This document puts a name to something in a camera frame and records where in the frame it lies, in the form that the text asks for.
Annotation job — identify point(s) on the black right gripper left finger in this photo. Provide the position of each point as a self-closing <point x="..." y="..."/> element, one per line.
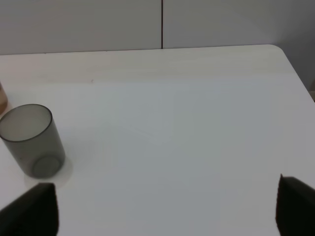
<point x="35" y="213"/>

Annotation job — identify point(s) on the grey translucent plastic cup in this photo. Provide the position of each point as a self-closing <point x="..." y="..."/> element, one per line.
<point x="30" y="134"/>

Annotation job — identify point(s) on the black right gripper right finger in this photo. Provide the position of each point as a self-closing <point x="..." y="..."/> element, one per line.
<point x="295" y="208"/>

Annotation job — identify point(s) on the orange translucent plastic cup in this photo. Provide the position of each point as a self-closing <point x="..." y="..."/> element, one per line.
<point x="3" y="100"/>

